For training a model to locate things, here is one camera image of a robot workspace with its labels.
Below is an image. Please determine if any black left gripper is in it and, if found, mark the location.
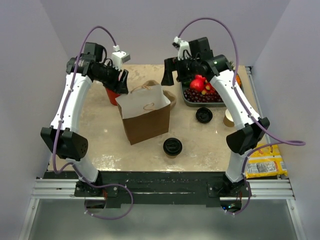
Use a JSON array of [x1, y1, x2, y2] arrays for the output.
[[95, 61, 129, 94]]

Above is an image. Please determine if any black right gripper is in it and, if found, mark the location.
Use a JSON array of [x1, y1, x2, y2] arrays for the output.
[[160, 55, 200, 87]]

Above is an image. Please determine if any brown paper bag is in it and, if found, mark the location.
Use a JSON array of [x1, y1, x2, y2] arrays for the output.
[[115, 80, 171, 145]]

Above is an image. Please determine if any black coffee cup lid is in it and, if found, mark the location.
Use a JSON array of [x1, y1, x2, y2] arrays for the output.
[[163, 137, 183, 153]]

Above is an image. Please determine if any brown paper coffee cup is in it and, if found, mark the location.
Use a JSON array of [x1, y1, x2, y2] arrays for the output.
[[165, 152, 180, 159]]

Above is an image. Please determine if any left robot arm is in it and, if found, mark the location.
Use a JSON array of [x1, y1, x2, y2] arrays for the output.
[[40, 42, 131, 196]]

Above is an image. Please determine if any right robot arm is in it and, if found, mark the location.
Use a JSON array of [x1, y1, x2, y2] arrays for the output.
[[161, 36, 270, 197]]

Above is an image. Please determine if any red straw holder cup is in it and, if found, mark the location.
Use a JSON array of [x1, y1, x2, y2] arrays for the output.
[[105, 88, 120, 106]]

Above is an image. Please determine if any green lime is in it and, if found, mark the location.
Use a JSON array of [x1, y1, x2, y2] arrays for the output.
[[182, 80, 191, 86]]

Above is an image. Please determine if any bunch of dark red grapes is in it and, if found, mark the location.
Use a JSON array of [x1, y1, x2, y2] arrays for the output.
[[183, 88, 223, 103]]

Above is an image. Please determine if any pineapple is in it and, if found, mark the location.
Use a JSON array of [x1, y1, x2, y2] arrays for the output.
[[229, 60, 243, 88]]

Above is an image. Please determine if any grey fruit tray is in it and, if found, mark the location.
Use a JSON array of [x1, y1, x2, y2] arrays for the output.
[[179, 77, 245, 108]]

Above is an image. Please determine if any open brown paper cup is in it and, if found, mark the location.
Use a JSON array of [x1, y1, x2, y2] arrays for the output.
[[223, 109, 235, 128]]

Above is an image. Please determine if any yellow snack bag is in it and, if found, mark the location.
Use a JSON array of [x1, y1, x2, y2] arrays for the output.
[[245, 144, 288, 179]]

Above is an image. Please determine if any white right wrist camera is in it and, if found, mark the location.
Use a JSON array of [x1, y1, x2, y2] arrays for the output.
[[172, 36, 192, 61]]

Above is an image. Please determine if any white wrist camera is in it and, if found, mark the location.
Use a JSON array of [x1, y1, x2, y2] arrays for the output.
[[172, 36, 192, 61], [111, 45, 131, 71]]

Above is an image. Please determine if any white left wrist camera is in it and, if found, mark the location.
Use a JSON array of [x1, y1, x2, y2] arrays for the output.
[[111, 45, 131, 71]]

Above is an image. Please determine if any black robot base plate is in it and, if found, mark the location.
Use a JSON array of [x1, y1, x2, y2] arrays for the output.
[[43, 171, 251, 209]]

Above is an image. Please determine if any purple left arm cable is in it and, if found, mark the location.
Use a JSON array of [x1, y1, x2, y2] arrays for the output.
[[51, 25, 134, 221]]

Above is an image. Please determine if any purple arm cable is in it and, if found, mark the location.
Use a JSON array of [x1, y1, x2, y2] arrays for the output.
[[177, 16, 307, 216], [51, 25, 134, 221]]

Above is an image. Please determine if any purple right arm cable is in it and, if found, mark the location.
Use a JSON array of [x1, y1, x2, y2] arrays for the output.
[[177, 16, 307, 216]]

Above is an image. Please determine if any aluminium frame rail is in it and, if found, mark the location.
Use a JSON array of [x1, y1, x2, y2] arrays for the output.
[[31, 179, 295, 200]]

